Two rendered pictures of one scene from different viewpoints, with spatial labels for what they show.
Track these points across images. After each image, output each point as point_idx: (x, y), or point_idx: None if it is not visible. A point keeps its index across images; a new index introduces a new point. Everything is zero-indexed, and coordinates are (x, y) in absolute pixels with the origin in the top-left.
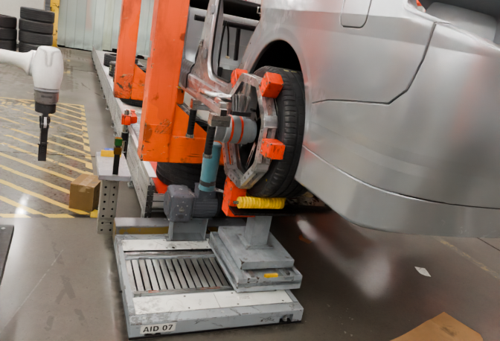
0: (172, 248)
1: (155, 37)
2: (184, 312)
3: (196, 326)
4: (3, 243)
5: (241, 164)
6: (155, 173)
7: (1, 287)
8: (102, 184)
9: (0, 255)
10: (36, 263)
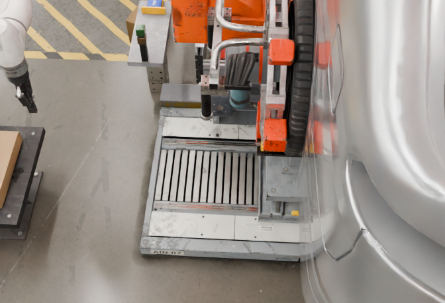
0: (215, 135)
1: None
2: (195, 240)
3: (204, 255)
4: (29, 158)
5: None
6: None
7: (49, 169)
8: None
9: (24, 178)
10: (83, 137)
